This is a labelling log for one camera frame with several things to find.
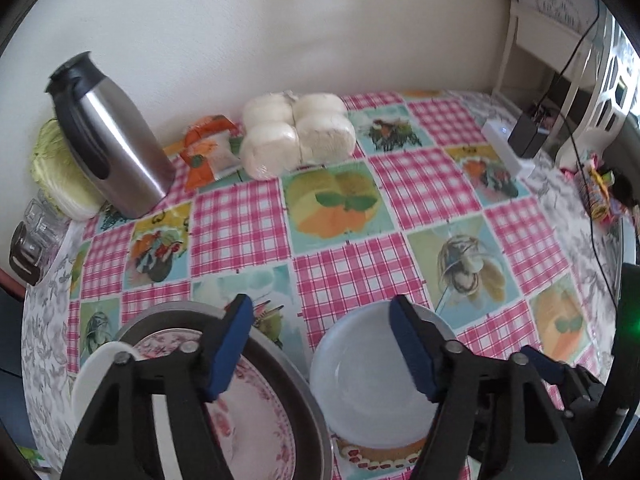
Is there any white plastic cup bowl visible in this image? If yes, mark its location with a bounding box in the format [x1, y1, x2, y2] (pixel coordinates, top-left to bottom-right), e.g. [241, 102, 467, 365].
[62, 341, 164, 479]

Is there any floral rimmed round plate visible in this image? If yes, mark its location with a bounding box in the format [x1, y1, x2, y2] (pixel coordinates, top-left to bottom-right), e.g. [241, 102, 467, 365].
[134, 328, 296, 479]

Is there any light blue bowl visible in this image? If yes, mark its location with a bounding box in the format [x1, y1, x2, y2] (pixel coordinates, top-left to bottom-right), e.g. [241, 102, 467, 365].
[309, 301, 436, 450]

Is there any colourful candy roll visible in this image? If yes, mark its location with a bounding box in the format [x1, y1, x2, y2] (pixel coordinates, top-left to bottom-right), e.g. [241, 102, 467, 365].
[575, 167, 616, 223]

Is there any small glass teapot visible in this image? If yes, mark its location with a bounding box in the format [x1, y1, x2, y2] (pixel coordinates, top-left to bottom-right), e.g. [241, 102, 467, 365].
[9, 221, 47, 286]

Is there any clear drinking glass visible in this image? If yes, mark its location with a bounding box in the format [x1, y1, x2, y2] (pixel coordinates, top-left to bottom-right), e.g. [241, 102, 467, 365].
[24, 198, 70, 254]

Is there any black power adapter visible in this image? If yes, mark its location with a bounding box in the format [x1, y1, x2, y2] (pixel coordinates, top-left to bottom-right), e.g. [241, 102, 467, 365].
[508, 113, 549, 159]

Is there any white power strip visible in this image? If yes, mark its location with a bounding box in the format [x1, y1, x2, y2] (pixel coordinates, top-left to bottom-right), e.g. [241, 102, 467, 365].
[480, 119, 535, 180]

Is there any napa cabbage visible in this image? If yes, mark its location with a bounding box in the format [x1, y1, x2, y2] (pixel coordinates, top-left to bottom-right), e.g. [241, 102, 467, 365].
[30, 119, 104, 221]

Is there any checked picture tablecloth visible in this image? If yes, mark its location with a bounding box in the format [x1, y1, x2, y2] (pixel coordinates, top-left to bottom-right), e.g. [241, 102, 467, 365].
[64, 89, 601, 480]

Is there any orange snack packet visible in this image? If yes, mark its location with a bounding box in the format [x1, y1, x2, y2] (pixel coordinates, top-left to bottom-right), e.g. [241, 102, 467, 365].
[164, 115, 243, 192]

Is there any stainless steel thermos jug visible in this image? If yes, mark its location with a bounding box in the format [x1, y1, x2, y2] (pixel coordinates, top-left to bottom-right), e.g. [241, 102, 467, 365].
[46, 51, 176, 219]

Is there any bag of steamed buns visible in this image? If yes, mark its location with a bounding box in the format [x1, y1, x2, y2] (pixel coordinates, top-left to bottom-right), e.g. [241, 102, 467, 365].
[240, 92, 357, 180]

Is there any white shelf unit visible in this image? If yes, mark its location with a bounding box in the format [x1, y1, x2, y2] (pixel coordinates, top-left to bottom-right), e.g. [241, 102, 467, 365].
[492, 0, 639, 169]

